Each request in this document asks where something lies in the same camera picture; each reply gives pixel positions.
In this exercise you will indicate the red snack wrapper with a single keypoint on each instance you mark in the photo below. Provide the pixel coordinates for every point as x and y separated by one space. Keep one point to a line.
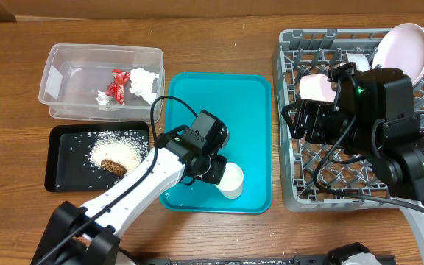
116 88

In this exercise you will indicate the black rectangular tray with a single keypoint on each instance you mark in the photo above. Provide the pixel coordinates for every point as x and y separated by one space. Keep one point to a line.
68 168

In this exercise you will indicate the white rice pile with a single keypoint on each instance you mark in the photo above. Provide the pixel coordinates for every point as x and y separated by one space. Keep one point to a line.
127 147

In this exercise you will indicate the grey bowl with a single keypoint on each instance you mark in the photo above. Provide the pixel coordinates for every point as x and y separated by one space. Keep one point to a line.
362 63

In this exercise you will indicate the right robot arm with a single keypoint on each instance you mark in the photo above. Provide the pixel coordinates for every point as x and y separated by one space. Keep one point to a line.
371 118

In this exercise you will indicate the teal serving tray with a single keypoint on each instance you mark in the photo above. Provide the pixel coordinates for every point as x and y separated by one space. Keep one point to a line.
244 103

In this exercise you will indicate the pink plate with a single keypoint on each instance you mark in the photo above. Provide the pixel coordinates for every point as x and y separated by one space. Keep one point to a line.
402 47

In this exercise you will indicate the clear plastic storage bin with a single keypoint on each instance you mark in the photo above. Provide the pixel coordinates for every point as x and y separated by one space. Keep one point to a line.
76 77

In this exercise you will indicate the small white dish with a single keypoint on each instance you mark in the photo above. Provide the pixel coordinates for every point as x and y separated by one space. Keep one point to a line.
231 183

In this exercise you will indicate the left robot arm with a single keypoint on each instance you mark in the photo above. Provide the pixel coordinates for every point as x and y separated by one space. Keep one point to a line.
91 233

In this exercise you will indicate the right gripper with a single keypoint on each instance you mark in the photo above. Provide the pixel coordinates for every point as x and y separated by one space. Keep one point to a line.
314 130

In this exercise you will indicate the white napkin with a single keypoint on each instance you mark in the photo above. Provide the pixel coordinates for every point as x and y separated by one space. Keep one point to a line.
142 82

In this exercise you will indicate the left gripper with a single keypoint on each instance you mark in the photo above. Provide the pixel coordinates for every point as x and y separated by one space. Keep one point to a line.
216 174

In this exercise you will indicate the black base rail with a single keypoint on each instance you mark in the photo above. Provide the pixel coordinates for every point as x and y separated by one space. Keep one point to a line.
298 260

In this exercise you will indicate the grey dishwasher rack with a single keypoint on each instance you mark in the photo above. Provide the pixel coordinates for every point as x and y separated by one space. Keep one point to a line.
301 52

